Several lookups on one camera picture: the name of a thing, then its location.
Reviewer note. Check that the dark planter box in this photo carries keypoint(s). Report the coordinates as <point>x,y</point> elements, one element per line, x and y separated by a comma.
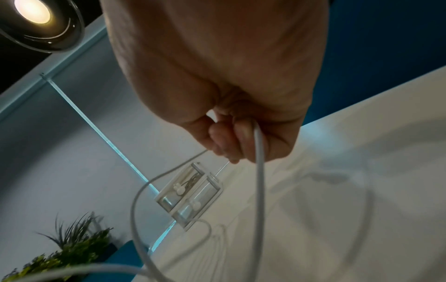
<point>108,252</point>

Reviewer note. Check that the green plant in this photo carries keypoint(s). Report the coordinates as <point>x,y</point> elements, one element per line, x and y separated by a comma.
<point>69,247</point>

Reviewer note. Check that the white mini drawer box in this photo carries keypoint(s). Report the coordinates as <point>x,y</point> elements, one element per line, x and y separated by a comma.
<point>205,198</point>

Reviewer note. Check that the person's right hand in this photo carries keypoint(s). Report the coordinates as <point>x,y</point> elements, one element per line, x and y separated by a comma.
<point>216,55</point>

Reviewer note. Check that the glass globe pendant lamp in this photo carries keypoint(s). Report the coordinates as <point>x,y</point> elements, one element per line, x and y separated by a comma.
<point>34,11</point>

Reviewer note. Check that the white roller blind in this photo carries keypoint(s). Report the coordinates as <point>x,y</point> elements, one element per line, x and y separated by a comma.
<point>104,82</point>
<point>52,165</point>

